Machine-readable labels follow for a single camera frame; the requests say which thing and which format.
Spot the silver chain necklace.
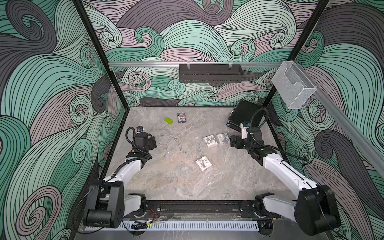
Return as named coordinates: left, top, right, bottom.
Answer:
left=155, top=133, right=182, bottom=151

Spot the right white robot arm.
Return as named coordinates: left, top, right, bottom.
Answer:
left=230, top=108, right=341, bottom=236

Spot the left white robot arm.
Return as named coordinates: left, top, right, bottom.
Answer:
left=82, top=126, right=157, bottom=229

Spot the green rectangular block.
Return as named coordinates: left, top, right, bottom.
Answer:
left=164, top=117, right=174, bottom=125

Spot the black aluminium case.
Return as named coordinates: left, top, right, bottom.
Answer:
left=227, top=100, right=262, bottom=132

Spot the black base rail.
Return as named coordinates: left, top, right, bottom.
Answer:
left=125, top=200, right=282, bottom=220

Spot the black wall-mounted tray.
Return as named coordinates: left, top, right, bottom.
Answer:
left=179, top=65, right=244, bottom=86

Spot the clear acrylic wall holder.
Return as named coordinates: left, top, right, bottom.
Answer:
left=272, top=61, right=317, bottom=110

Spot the white slotted cable duct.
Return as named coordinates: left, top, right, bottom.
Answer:
left=102, top=220, right=259, bottom=232

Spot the aluminium wall rail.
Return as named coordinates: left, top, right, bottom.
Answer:
left=109, top=61, right=282, bottom=69

